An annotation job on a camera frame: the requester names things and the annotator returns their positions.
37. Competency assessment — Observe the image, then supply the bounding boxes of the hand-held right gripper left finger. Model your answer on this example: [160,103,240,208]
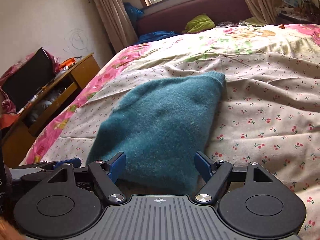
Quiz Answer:
[47,151,127,205]

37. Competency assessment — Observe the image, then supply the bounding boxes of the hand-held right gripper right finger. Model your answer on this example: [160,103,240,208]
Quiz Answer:
[194,151,276,205]

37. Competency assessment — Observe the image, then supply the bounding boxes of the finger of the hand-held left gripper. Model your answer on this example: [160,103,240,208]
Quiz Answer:
[32,158,82,172]

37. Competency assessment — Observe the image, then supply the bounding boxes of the teal fuzzy knit sweater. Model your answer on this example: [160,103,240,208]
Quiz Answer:
[86,71,226,196]

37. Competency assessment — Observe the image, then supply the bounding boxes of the mixed colour clothes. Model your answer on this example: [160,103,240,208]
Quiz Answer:
[217,19,248,28]

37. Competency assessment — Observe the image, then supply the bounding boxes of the orange brown cloth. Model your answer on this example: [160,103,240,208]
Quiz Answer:
[0,217,19,240]

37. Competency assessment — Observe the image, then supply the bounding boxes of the wooden nightstand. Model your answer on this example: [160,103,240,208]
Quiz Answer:
[0,52,101,161]

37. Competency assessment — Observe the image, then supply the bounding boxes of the black monitor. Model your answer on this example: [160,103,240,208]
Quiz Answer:
[1,47,56,112]

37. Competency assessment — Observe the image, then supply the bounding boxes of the floral cherry print quilt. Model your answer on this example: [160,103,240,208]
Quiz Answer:
[20,24,320,240]

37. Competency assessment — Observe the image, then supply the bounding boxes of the orange plastic item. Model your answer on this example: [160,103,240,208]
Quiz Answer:
[58,57,77,71]

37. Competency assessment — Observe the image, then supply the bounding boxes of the blue crumpled cloth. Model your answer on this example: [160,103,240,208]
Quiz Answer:
[138,31,181,44]

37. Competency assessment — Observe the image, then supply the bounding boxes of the lime green cloth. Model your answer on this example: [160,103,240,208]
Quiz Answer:
[184,13,216,33]

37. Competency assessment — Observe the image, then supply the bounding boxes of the blue plastic bag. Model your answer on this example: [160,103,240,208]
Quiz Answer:
[123,2,144,28]

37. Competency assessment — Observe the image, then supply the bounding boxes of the beige curtain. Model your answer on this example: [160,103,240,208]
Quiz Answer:
[233,0,276,26]
[84,0,138,53]

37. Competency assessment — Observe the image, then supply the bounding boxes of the maroon bed headboard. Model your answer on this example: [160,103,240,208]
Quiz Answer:
[136,0,253,37]

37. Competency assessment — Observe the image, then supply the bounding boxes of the cluttered side shelf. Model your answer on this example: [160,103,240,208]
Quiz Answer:
[275,0,320,26]

